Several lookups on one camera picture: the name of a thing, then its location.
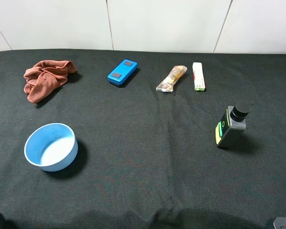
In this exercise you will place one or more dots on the blue whiteboard eraser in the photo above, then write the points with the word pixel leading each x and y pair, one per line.
pixel 120 74

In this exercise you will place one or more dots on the black tablecloth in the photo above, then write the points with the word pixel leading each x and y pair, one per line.
pixel 146 159

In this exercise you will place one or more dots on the rust brown crumpled cloth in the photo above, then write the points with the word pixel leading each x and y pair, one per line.
pixel 46 76

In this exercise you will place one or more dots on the clear wrapped snack bar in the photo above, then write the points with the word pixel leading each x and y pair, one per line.
pixel 167 85

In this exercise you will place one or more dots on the light blue bowl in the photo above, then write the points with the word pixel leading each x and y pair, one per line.
pixel 51 147

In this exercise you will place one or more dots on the long white green box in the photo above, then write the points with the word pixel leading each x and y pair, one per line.
pixel 199 83

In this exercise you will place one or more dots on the grey base at right corner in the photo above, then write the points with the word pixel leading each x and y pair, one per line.
pixel 279 223

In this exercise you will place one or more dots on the grey pump dispenser bottle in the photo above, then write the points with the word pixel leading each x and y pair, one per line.
pixel 232 124

